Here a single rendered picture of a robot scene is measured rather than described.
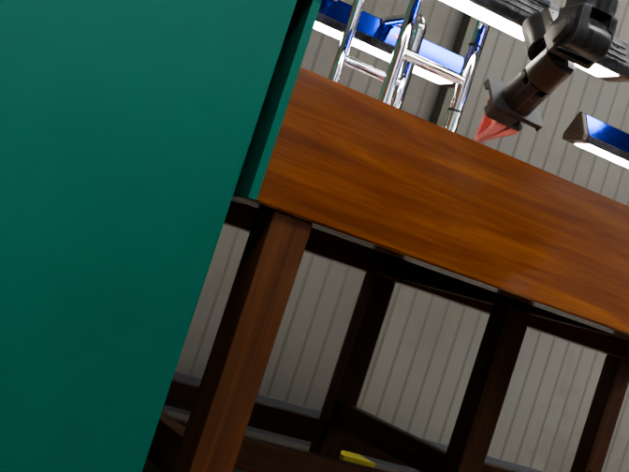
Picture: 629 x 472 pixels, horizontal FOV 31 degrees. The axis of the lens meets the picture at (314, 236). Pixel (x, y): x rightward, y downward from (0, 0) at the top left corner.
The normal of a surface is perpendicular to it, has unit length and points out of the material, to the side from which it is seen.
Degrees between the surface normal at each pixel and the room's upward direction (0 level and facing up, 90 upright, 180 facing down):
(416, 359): 90
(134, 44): 90
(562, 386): 90
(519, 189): 90
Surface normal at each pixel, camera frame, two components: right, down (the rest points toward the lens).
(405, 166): 0.43, 0.10
